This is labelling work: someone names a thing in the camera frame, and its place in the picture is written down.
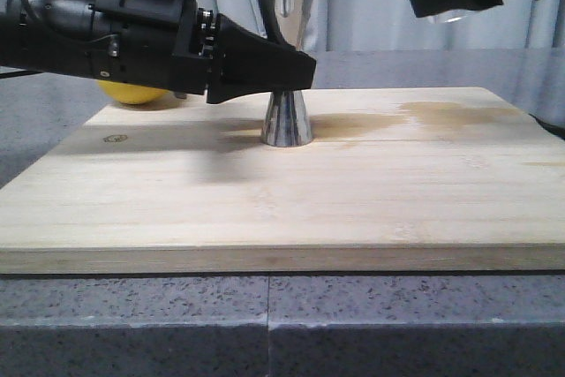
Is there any wooden cutting board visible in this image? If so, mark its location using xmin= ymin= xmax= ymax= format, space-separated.
xmin=1 ymin=87 xmax=564 ymax=274

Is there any yellow lemon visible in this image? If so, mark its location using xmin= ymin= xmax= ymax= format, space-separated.
xmin=97 ymin=80 xmax=169 ymax=105

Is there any steel double jigger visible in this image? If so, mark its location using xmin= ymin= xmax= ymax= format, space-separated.
xmin=258 ymin=0 xmax=313 ymax=147

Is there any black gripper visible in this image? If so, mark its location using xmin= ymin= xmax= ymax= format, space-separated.
xmin=90 ymin=0 xmax=316 ymax=104

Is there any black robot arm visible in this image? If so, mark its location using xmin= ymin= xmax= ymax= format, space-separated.
xmin=1 ymin=0 xmax=316 ymax=104

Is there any clear glass beaker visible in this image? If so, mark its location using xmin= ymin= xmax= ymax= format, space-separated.
xmin=426 ymin=9 xmax=476 ymax=25

